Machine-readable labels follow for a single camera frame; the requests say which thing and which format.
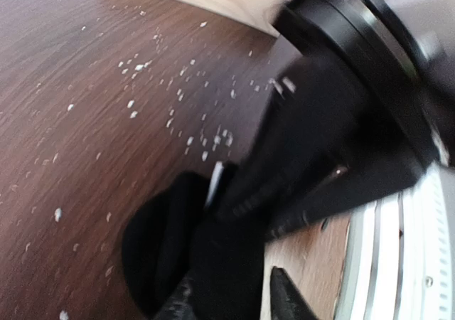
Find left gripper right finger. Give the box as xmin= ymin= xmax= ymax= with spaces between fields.
xmin=269 ymin=266 xmax=318 ymax=320

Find black sock white stripes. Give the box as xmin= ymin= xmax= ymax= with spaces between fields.
xmin=122 ymin=162 xmax=264 ymax=319

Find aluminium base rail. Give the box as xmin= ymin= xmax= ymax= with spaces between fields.
xmin=334 ymin=164 xmax=454 ymax=319

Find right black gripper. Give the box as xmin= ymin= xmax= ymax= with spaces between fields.
xmin=217 ymin=55 xmax=427 ymax=238

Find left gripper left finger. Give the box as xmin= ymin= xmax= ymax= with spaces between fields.
xmin=153 ymin=276 xmax=197 ymax=320

